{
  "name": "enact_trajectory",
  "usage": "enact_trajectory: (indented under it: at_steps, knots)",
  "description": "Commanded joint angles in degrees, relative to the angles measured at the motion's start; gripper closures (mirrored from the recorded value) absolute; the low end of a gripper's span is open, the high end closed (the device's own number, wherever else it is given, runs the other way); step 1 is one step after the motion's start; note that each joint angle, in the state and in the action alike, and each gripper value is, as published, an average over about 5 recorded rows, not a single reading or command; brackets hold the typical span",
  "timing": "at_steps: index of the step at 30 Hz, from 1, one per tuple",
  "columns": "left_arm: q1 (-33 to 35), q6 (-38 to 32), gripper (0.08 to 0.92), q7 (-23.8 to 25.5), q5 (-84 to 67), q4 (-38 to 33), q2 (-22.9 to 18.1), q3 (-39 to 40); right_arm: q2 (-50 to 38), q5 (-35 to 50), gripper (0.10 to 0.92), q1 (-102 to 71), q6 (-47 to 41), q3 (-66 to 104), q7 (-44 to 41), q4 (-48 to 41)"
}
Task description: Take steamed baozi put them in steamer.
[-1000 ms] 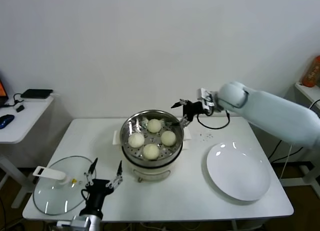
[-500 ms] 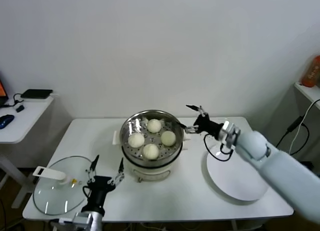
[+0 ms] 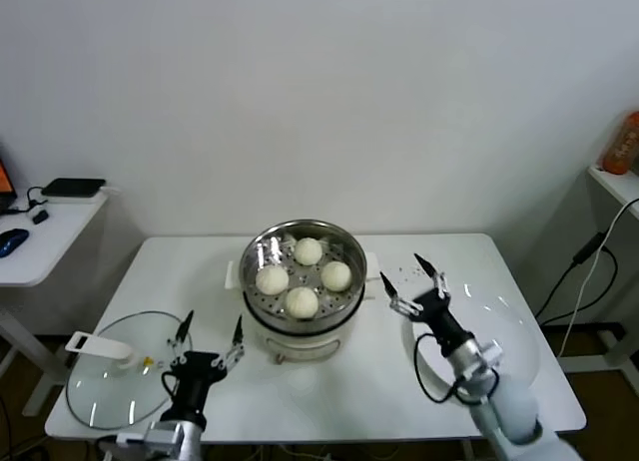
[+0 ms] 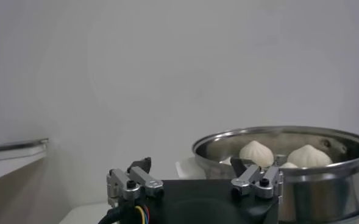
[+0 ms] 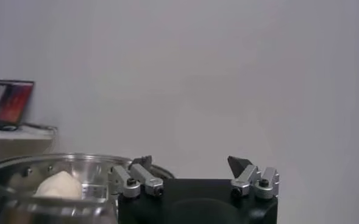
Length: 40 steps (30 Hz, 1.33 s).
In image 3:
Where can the laptop with orange screen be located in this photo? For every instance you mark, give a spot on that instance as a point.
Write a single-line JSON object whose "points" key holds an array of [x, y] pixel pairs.
{"points": [[4, 179]]}

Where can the blue computer mouse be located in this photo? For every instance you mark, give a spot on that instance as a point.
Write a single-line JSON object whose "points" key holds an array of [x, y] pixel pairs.
{"points": [[11, 241]]}

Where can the white round plate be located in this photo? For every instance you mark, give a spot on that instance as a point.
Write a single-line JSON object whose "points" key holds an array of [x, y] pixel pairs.
{"points": [[514, 331]]}

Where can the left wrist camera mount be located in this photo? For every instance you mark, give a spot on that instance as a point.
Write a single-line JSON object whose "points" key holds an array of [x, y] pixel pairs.
{"points": [[160, 433]]}

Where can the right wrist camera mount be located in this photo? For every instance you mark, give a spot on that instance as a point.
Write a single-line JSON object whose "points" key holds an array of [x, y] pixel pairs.
{"points": [[491, 353]]}

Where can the white steamed baozi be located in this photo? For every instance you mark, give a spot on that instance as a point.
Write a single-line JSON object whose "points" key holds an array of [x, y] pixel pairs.
{"points": [[335, 276], [272, 280], [301, 303], [308, 251]]}

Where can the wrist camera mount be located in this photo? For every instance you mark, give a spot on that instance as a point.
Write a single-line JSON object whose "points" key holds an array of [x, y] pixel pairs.
{"points": [[491, 353], [160, 433]]}

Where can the stainless steel steamer basket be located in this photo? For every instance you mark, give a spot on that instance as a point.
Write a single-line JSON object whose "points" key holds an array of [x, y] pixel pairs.
{"points": [[259, 251]]}

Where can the scattered brown crumbs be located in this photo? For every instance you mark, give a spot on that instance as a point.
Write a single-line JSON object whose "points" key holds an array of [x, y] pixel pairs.
{"points": [[400, 269]]}

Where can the orange bottle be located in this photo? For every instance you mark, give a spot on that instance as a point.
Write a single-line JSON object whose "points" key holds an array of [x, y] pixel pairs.
{"points": [[621, 146]]}

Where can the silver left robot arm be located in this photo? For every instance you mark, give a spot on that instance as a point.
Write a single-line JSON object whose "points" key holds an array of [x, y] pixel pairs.
{"points": [[187, 441]]}

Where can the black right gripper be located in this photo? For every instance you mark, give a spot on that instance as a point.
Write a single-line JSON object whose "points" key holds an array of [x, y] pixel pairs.
{"points": [[442, 321]]}

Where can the white side table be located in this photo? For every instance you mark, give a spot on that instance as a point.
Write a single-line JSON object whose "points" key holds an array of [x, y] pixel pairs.
{"points": [[50, 241]]}

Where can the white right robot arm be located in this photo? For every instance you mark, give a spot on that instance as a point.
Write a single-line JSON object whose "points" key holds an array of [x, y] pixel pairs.
{"points": [[514, 416]]}

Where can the black flat box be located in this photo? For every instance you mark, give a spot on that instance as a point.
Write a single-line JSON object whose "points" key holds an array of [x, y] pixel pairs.
{"points": [[72, 186]]}

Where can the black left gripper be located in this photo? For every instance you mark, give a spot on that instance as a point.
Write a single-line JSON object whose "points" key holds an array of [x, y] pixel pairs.
{"points": [[197, 376]]}

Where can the small black dongle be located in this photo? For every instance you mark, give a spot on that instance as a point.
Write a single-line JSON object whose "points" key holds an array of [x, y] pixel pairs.
{"points": [[39, 216]]}

